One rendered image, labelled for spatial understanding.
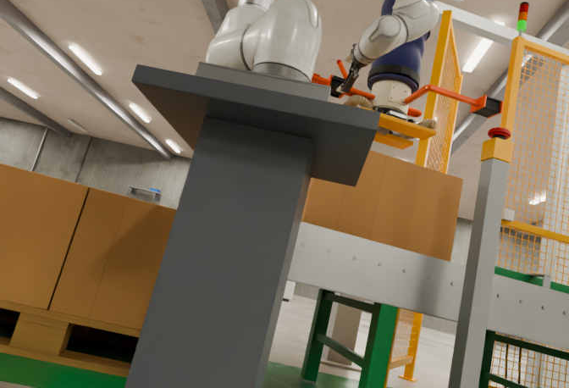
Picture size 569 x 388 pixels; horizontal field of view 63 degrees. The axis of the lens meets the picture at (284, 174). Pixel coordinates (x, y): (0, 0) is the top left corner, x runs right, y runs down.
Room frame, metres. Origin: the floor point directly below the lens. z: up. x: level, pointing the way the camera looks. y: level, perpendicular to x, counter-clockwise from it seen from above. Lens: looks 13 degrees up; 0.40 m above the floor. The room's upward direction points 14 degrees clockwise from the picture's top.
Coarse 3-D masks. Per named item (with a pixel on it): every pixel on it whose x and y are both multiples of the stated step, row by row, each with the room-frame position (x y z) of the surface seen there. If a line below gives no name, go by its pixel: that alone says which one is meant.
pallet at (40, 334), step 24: (0, 312) 1.94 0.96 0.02; (24, 312) 1.50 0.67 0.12; (48, 312) 1.51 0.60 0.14; (0, 336) 1.58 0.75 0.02; (24, 336) 1.50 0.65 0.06; (48, 336) 1.52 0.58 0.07; (96, 336) 1.95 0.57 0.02; (120, 336) 2.04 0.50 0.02; (48, 360) 1.52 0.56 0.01; (72, 360) 1.53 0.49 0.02; (96, 360) 1.58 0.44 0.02
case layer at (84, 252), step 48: (0, 192) 1.47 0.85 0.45; (48, 192) 1.49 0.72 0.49; (96, 192) 1.52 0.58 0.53; (0, 240) 1.48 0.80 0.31; (48, 240) 1.50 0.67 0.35; (96, 240) 1.53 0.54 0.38; (144, 240) 1.55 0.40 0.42; (0, 288) 1.49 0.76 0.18; (48, 288) 1.51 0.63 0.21; (96, 288) 1.53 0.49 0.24; (144, 288) 1.56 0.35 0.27
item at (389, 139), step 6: (390, 132) 1.97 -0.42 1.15; (378, 138) 1.97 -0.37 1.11; (384, 138) 1.96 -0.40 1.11; (390, 138) 1.94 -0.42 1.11; (396, 138) 1.94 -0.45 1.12; (402, 138) 1.95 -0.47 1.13; (390, 144) 2.02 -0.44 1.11; (396, 144) 2.00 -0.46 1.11; (402, 144) 1.98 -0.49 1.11; (408, 144) 1.96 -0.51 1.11
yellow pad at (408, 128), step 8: (384, 120) 1.75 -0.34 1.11; (392, 120) 1.74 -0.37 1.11; (400, 120) 1.74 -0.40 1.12; (408, 120) 1.79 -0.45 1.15; (392, 128) 1.81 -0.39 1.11; (400, 128) 1.79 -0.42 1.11; (408, 128) 1.77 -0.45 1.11; (416, 128) 1.76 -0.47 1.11; (424, 128) 1.76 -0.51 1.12; (416, 136) 1.84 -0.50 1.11; (424, 136) 1.82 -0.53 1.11
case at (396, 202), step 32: (384, 160) 1.68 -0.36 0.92; (320, 192) 1.64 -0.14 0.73; (352, 192) 1.66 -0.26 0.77; (384, 192) 1.69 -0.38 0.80; (416, 192) 1.71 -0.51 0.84; (448, 192) 1.74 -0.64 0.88; (320, 224) 1.65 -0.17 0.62; (352, 224) 1.67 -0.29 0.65; (384, 224) 1.69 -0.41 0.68; (416, 224) 1.72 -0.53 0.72; (448, 224) 1.74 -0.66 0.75; (448, 256) 1.75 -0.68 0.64
